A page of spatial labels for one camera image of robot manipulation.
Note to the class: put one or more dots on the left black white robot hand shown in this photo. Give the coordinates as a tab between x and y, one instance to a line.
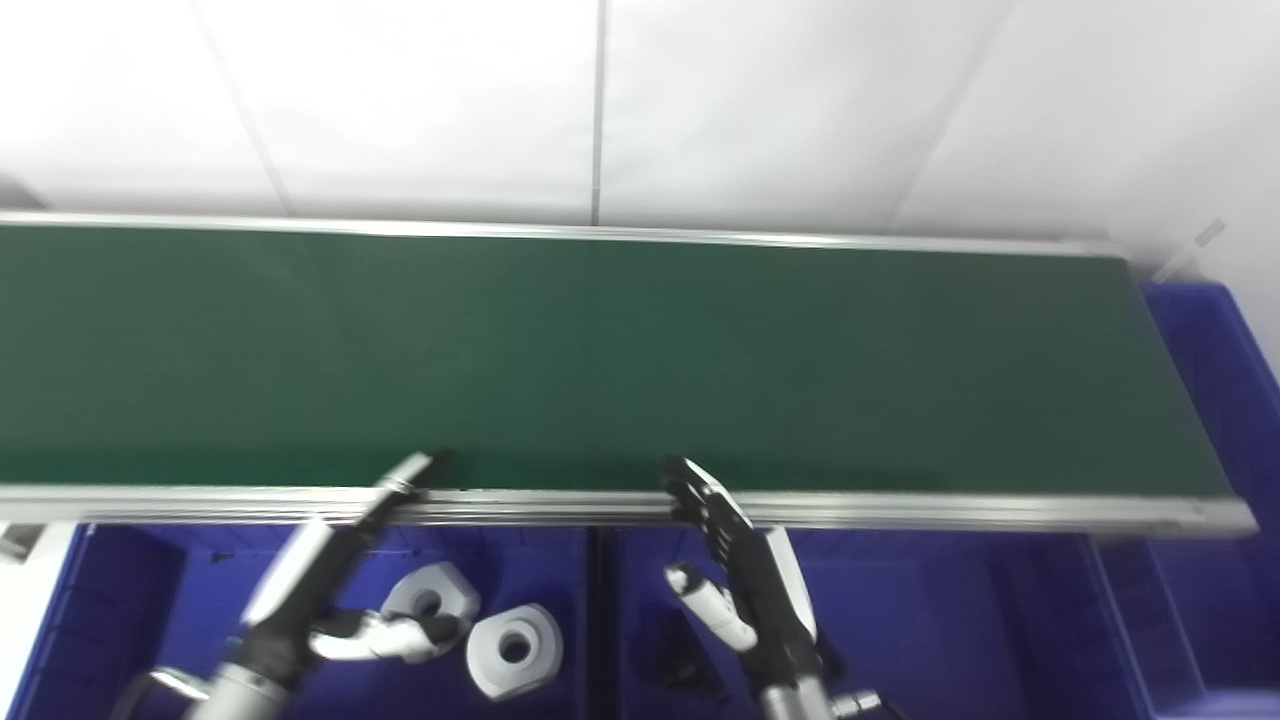
295	590

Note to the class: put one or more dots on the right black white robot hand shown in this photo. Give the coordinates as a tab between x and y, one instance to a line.
765	600

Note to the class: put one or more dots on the white hexagonal plastic part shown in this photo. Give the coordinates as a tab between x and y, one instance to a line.
540	660
450	590

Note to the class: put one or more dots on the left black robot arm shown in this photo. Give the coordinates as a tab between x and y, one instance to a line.
240	698

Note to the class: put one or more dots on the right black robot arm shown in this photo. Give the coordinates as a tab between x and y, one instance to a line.
795	705

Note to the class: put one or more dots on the black plastic part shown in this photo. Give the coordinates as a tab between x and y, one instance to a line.
690	665

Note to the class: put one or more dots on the green conveyor belt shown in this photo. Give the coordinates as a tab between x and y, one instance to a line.
900	510
620	360

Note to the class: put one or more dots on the blue plastic bin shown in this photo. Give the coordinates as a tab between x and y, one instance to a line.
950	630
1220	420
130	620

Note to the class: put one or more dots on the grey wall strip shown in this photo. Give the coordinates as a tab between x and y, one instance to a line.
1195	248

